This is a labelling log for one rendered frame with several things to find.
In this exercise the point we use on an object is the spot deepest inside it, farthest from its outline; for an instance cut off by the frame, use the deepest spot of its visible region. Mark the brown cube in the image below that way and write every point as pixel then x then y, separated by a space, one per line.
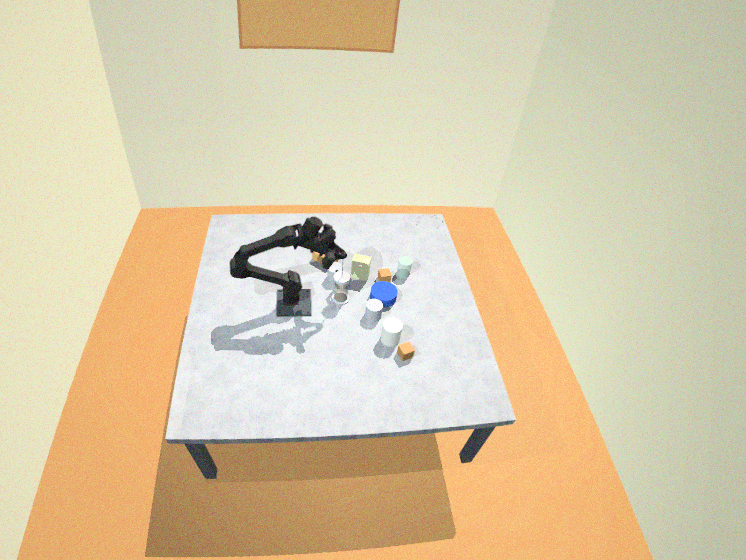
pixel 406 351
pixel 384 275

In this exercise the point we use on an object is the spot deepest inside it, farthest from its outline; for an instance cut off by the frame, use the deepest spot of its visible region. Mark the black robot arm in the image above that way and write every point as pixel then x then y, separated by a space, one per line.
pixel 291 282

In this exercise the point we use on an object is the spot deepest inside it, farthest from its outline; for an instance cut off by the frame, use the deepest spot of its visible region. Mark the blue cylinder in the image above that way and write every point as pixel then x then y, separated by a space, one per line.
pixel 384 291

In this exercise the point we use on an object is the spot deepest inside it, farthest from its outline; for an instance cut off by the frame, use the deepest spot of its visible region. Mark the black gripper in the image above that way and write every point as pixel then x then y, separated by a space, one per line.
pixel 331 252

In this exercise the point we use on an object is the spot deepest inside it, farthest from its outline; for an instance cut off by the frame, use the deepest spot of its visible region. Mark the pale yellow block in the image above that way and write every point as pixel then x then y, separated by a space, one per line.
pixel 360 267

